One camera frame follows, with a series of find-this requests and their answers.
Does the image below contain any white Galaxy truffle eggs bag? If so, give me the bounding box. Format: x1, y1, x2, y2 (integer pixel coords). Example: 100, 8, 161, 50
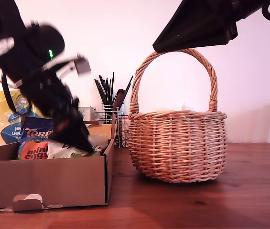
46, 135, 103, 160

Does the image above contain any blue Terry's mini eggs bag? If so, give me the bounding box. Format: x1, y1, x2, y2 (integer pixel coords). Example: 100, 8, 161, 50
17, 116, 55, 161

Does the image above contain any white Porlex box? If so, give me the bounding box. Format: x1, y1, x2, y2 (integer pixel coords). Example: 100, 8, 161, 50
77, 106, 96, 122

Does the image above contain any brown cardboard box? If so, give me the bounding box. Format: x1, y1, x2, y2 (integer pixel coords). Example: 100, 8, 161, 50
0, 119, 115, 213

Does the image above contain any black drinking straws bundle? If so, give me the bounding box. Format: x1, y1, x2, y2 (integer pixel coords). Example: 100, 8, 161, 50
94, 73, 134, 105

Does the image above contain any chrome wire utensil holder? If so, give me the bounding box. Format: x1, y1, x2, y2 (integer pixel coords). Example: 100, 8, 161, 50
94, 102, 126, 148

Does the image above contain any small wire mesh container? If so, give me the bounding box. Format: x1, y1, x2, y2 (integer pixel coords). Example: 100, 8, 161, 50
119, 114, 132, 149

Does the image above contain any dark brown utensil handle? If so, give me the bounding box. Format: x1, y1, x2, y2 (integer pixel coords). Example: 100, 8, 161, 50
112, 89, 127, 113

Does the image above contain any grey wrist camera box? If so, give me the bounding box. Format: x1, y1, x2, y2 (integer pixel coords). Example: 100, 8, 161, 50
45, 54, 92, 77

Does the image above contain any woven wicker basket with handle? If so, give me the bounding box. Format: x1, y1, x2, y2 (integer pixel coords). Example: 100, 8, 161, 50
128, 48, 228, 184

